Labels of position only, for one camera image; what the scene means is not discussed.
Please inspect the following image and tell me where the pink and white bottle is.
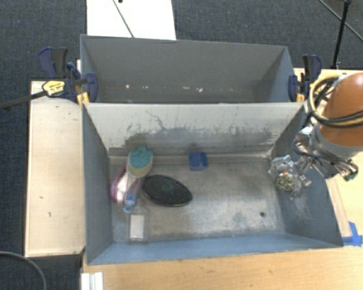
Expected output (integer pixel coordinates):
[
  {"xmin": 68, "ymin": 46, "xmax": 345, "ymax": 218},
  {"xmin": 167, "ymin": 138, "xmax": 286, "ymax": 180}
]
[{"xmin": 110, "ymin": 164, "xmax": 143, "ymax": 204}]

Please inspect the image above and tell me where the blue block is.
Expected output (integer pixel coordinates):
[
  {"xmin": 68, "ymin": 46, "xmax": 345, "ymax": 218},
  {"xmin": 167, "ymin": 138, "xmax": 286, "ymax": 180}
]
[{"xmin": 188, "ymin": 150, "xmax": 209, "ymax": 172}]

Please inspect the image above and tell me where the teal and yellow sponge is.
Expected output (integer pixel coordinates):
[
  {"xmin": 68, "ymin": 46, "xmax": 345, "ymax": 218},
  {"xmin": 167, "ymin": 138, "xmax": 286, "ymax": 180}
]
[{"xmin": 126, "ymin": 144, "xmax": 154, "ymax": 179}]

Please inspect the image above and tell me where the clear plastic bottle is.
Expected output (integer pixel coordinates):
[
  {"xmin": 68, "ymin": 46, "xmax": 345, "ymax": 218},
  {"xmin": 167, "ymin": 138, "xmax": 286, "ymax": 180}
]
[{"xmin": 123, "ymin": 194, "xmax": 151, "ymax": 243}]

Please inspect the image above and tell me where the pale wood board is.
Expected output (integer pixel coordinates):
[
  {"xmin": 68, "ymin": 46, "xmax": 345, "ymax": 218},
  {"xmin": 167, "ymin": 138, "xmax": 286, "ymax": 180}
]
[{"xmin": 24, "ymin": 81, "xmax": 87, "ymax": 257}]

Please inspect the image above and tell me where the yellow dark-spotted toy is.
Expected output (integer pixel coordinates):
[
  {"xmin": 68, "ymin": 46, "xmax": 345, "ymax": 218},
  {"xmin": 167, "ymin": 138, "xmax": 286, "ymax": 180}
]
[{"xmin": 275, "ymin": 174, "xmax": 295, "ymax": 192}]

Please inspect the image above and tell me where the grey metal bin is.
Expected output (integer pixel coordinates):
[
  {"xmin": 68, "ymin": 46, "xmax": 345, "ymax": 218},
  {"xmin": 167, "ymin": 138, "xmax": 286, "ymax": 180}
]
[{"xmin": 79, "ymin": 34, "xmax": 344, "ymax": 266}]

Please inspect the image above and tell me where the black oval dish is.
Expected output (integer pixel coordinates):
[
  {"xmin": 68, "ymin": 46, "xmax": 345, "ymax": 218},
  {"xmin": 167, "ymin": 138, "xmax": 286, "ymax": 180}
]
[{"xmin": 142, "ymin": 174, "xmax": 193, "ymax": 208}]

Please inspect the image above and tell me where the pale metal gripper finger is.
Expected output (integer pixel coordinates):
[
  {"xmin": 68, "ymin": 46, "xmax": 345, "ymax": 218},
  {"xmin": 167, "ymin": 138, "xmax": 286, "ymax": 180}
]
[
  {"xmin": 290, "ymin": 173, "xmax": 313, "ymax": 196},
  {"xmin": 268, "ymin": 155, "xmax": 293, "ymax": 175}
]

